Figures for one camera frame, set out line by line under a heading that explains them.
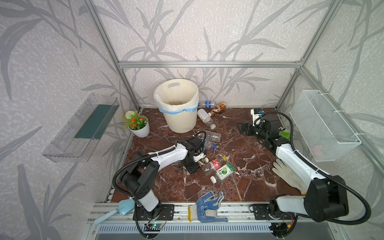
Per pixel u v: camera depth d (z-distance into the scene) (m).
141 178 0.45
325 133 0.64
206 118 1.08
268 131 0.64
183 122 0.95
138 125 0.92
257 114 0.73
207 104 1.19
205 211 0.70
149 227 0.72
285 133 1.04
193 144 0.72
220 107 1.15
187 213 0.74
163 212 0.73
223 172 0.83
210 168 0.85
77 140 0.65
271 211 0.67
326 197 0.41
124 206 0.74
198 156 0.79
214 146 0.97
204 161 0.88
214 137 0.98
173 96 1.05
